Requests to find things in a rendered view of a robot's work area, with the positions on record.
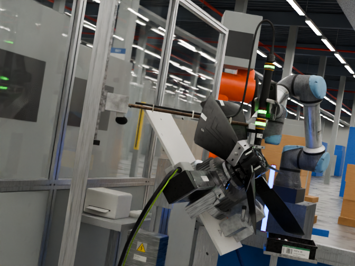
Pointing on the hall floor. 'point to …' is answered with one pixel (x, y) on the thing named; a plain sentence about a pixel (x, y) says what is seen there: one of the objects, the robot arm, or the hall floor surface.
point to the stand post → (159, 220)
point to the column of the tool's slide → (86, 133)
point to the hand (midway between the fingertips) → (262, 98)
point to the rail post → (193, 249)
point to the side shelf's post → (113, 248)
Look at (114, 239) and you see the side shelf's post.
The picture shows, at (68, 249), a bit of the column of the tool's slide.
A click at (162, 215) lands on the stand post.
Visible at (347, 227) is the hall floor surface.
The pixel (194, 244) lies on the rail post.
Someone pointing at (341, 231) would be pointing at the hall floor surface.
